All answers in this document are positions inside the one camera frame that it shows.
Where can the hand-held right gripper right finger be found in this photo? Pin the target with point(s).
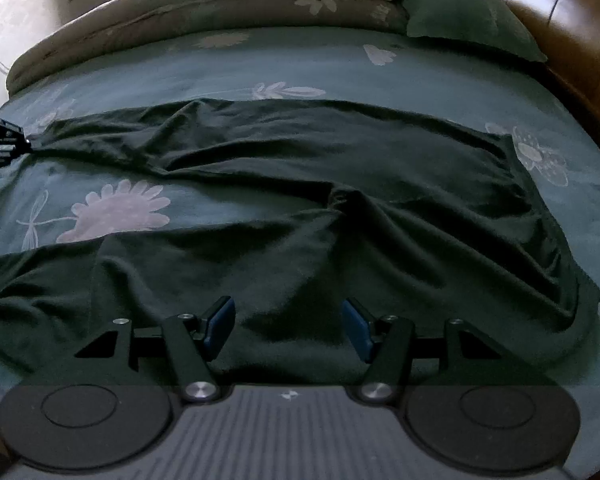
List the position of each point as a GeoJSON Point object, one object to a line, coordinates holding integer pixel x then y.
{"type": "Point", "coordinates": [355, 330]}

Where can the beige folded quilt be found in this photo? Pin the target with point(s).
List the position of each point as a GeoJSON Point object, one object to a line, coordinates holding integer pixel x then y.
{"type": "Point", "coordinates": [205, 5]}

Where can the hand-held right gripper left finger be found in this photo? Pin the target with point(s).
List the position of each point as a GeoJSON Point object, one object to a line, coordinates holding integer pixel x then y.
{"type": "Point", "coordinates": [221, 327]}

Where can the green pillow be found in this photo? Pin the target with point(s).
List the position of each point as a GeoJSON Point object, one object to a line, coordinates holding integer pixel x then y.
{"type": "Point", "coordinates": [470, 15]}

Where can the dark green pants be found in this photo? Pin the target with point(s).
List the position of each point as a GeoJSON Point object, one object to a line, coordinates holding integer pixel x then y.
{"type": "Point", "coordinates": [330, 170]}

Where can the teal floral bed sheet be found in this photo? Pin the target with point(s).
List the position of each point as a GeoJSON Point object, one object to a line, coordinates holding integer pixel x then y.
{"type": "Point", "coordinates": [280, 65]}

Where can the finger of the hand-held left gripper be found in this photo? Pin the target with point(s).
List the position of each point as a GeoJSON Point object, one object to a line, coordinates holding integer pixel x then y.
{"type": "Point", "coordinates": [7, 135]}

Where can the brown wooden headboard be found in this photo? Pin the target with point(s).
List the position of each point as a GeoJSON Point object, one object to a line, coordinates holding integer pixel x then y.
{"type": "Point", "coordinates": [570, 15]}

